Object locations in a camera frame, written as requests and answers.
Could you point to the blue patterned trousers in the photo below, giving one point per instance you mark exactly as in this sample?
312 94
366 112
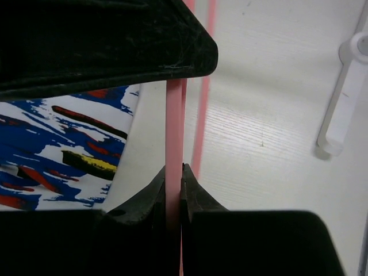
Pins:
63 152

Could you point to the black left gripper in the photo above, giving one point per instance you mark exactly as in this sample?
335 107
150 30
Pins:
55 48

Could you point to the white clothes rack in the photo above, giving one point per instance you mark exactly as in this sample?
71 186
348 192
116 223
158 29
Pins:
353 56

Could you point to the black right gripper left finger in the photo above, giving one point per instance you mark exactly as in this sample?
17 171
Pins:
137 231

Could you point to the pink plastic hanger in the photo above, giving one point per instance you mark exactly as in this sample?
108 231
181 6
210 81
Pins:
174 132

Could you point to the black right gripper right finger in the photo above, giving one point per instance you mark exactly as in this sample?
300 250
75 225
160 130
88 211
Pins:
193 199

